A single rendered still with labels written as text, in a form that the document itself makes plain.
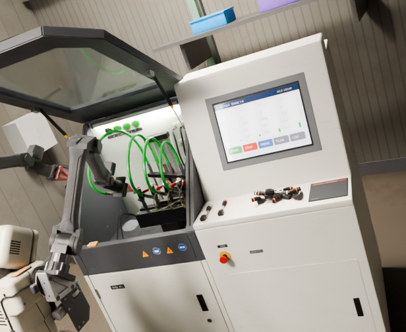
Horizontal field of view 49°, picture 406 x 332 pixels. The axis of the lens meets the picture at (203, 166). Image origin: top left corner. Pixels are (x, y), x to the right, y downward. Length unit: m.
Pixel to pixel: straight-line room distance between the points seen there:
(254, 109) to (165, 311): 1.11
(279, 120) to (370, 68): 1.97
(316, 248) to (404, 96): 2.23
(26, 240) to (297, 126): 1.20
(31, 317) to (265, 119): 1.24
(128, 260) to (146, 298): 0.23
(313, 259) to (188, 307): 0.70
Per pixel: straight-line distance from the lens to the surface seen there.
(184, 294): 2.29
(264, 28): 4.00
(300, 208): 1.88
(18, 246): 1.73
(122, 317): 2.56
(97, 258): 2.36
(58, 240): 1.70
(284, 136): 2.04
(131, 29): 4.55
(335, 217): 1.89
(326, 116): 2.01
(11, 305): 1.72
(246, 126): 2.07
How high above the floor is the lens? 1.86
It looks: 19 degrees down
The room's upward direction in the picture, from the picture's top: 20 degrees counter-clockwise
